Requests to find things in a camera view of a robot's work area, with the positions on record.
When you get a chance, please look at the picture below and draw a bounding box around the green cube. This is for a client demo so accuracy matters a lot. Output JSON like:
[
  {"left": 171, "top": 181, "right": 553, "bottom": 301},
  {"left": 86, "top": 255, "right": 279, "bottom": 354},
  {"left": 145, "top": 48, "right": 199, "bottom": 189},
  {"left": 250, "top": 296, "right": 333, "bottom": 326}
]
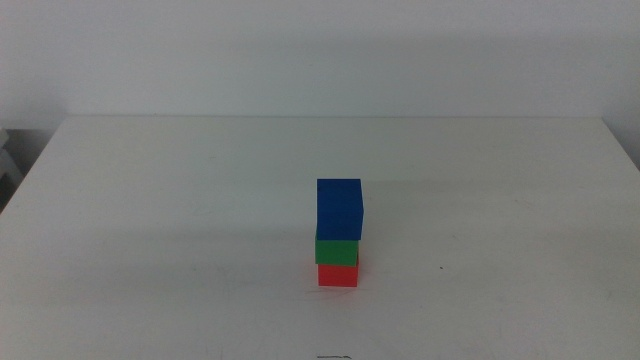
[{"left": 314, "top": 234, "right": 360, "bottom": 267}]

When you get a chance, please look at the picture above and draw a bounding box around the blue cube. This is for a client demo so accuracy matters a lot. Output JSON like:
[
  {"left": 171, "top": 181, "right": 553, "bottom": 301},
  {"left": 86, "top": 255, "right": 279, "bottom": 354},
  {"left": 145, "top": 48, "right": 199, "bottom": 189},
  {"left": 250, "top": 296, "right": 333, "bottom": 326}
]
[{"left": 315, "top": 178, "right": 365, "bottom": 242}]

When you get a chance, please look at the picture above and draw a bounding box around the red cube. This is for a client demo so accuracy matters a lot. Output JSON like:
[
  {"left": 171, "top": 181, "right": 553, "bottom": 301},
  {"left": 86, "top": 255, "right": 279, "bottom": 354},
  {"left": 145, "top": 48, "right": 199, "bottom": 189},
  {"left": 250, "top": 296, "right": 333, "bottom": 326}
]
[{"left": 317, "top": 259, "right": 360, "bottom": 288}]

